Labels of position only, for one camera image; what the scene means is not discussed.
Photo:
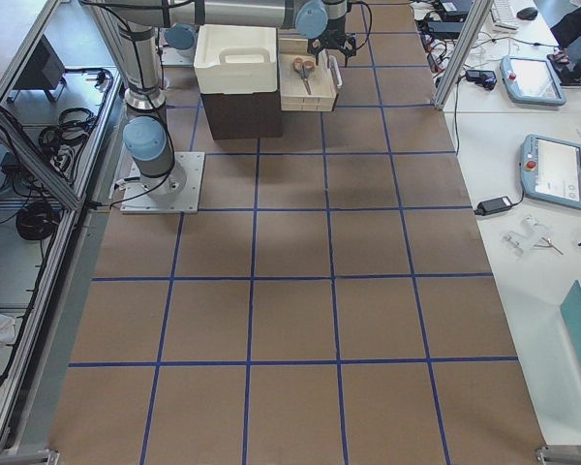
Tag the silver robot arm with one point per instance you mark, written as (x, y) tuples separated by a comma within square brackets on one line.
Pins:
[(154, 43)]

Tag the orange handled scissors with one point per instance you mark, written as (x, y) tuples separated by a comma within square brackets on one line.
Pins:
[(304, 67)]

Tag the blue teach pendant near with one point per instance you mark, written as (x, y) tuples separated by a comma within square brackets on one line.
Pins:
[(550, 170)]

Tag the white plastic tray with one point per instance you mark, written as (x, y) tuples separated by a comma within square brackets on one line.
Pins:
[(236, 59)]

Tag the blue teach pendant far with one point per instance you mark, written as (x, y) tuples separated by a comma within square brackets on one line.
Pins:
[(531, 81)]

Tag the blue teach pendant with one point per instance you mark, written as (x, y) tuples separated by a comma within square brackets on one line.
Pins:
[(550, 170), (531, 81)]

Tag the black power adapter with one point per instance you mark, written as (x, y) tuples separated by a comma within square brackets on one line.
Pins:
[(493, 206)]

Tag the aluminium frame post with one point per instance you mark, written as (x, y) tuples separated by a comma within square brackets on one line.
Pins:
[(467, 38)]

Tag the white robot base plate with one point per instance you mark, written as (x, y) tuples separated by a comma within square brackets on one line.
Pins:
[(179, 193)]

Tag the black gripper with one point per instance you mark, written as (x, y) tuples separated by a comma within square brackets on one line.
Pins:
[(337, 41)]

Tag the brown paper table cover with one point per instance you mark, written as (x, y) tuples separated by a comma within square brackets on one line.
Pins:
[(337, 307)]

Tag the dark brown wooden cabinet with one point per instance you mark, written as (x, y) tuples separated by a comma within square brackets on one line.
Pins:
[(244, 116)]

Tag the light wooden drawer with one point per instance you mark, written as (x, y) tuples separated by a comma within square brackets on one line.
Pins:
[(319, 90)]

